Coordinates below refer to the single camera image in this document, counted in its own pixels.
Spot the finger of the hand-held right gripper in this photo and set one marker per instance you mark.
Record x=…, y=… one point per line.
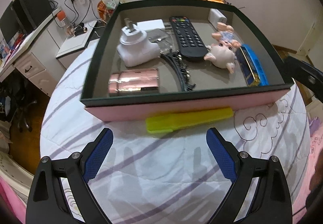
x=306, y=65
x=306, y=86

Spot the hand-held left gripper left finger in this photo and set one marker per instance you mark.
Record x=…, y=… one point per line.
x=97, y=161

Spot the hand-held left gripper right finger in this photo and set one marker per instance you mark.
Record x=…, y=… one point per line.
x=222, y=158

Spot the blue plastic case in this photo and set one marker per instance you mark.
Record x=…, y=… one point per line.
x=262, y=72

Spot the yellow highlighter pen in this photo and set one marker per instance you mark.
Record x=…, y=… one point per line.
x=181, y=119

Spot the pink box with black rim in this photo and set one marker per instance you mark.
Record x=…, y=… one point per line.
x=214, y=75

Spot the pale pink doll figurine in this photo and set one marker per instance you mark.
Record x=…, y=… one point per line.
x=222, y=55

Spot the rose gold metal canister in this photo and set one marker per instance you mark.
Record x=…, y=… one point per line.
x=133, y=82

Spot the black hair comb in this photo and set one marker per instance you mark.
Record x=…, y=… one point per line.
x=180, y=72

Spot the small white charger plug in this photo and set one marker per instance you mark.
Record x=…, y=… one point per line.
x=217, y=16

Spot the white travel plug adapter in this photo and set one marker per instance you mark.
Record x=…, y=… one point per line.
x=136, y=47

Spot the black remote control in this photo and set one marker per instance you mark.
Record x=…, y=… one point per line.
x=186, y=37

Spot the clear plastic packet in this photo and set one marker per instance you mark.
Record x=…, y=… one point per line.
x=157, y=36

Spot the white door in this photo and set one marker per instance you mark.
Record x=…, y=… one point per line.
x=309, y=42

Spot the pink printed blanket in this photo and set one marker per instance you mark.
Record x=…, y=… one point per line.
x=316, y=135

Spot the black office chair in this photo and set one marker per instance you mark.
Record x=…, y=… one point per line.
x=22, y=113

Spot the pink cloth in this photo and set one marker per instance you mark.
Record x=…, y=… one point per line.
x=10, y=198

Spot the white desk with drawers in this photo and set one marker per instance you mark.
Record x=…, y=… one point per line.
x=35, y=62

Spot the white low cabinet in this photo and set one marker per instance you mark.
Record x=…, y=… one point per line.
x=75, y=42

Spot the small black device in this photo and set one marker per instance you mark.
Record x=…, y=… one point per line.
x=80, y=29

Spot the bottle with orange cap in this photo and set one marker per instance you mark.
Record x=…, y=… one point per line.
x=61, y=16

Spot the orange snack bag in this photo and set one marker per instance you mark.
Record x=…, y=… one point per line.
x=101, y=8

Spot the black computer monitor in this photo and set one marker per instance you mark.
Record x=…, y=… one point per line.
x=10, y=24

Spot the black computer tower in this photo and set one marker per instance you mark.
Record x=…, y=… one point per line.
x=35, y=7

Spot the white bed frame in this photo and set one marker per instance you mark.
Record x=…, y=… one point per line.
x=15, y=171

